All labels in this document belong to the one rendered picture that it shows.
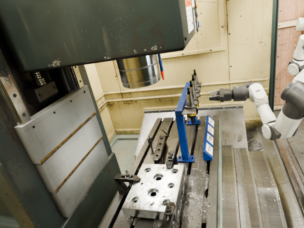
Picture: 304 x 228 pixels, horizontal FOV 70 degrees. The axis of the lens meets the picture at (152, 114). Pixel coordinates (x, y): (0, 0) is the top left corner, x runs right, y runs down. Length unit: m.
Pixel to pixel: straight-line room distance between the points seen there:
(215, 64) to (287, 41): 1.88
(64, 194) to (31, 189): 0.17
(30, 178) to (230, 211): 0.94
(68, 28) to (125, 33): 0.20
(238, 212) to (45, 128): 0.98
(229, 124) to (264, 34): 0.71
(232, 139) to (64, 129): 1.22
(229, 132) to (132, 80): 1.19
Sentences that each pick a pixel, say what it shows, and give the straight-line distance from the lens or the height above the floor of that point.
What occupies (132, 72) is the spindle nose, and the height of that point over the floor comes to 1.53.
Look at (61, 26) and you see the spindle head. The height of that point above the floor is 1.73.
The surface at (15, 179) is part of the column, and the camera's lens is 1.02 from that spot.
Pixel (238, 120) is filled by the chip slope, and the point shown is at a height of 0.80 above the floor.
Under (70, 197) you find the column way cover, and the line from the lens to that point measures 1.22.
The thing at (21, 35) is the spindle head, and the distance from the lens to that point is 0.94.
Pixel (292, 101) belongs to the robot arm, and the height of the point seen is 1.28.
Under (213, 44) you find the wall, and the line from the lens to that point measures 1.81.
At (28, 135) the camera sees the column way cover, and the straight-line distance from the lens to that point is 0.98.
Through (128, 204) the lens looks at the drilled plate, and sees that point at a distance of 1.02.
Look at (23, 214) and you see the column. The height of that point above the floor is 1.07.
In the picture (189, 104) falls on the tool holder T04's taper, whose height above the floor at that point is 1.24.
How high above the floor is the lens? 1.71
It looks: 24 degrees down
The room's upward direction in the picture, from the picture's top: 12 degrees counter-clockwise
